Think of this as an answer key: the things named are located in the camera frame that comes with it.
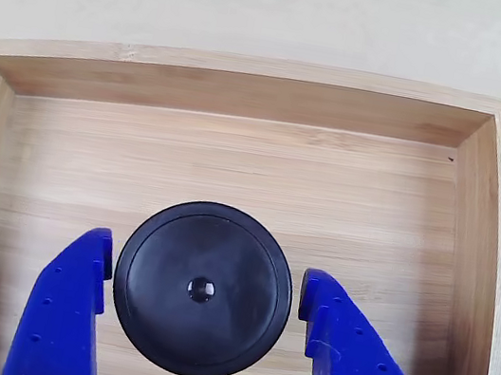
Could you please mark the black cylinder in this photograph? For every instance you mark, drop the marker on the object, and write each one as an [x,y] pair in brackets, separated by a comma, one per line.
[202,290]

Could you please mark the shallow wooden box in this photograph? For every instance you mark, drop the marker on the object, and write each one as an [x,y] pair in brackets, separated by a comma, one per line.
[235,161]

